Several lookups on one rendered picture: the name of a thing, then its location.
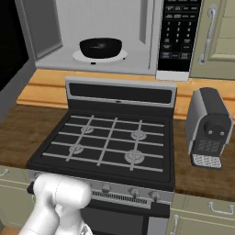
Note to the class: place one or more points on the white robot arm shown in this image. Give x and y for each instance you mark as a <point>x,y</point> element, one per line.
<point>58,195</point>

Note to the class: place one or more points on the white microwave turntable plate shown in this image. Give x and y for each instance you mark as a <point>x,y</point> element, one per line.
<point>80,57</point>

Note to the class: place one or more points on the black bowl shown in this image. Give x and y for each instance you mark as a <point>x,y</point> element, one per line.
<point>101,47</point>

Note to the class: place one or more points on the black oven door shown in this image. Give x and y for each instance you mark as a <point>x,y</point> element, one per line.
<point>122,218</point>

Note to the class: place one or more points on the white microwave oven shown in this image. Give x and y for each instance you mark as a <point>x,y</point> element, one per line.
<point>179,36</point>

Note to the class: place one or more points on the microwave door with dark window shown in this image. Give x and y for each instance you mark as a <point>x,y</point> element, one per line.
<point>12,46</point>

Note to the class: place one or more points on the beige base cupboard door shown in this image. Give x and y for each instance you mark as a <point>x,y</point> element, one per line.
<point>202,229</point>
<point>12,205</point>

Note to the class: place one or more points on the black and steel gas stove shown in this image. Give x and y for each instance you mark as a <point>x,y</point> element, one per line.
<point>110,140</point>

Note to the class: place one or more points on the steel stove knob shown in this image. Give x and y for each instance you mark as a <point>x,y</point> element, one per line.
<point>106,187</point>
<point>134,192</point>
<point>154,195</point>

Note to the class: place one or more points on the grey and black coffee machine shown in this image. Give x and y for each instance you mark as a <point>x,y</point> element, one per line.
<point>211,122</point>

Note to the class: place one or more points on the beige drawer front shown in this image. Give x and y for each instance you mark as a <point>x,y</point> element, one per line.
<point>15,176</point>
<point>195,209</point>

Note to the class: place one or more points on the beige wall cupboard door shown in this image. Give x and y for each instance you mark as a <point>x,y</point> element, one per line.
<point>225,33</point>

